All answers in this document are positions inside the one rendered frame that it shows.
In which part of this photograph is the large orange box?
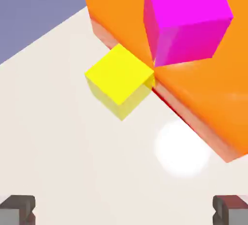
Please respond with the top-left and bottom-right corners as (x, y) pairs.
(83, 0), (248, 163)

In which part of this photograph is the small magenta cube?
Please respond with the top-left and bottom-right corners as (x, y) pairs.
(142, 0), (234, 68)

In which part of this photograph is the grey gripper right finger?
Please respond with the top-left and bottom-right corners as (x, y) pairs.
(212, 195), (248, 225)

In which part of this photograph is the small yellow cube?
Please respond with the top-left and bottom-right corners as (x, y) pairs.
(84, 43), (155, 122)

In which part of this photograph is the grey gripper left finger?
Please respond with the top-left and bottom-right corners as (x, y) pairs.
(0, 195), (36, 225)

